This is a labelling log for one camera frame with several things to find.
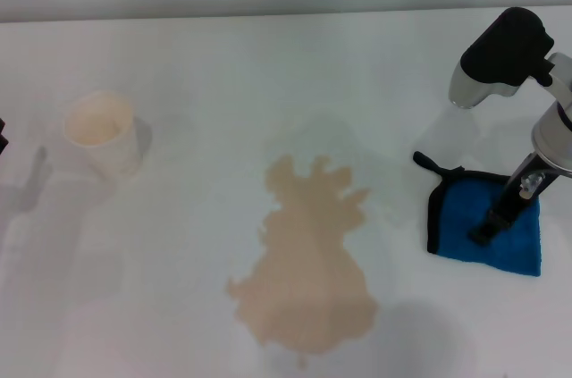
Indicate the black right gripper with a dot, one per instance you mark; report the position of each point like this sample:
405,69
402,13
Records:
509,201

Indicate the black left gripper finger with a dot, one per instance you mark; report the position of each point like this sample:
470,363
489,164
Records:
2,134

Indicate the blue rag with black trim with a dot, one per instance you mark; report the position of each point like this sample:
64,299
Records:
460,217

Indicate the white paper cup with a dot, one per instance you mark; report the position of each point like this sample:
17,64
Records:
111,150

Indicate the brown liquid stain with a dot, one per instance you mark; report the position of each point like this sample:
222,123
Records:
308,279

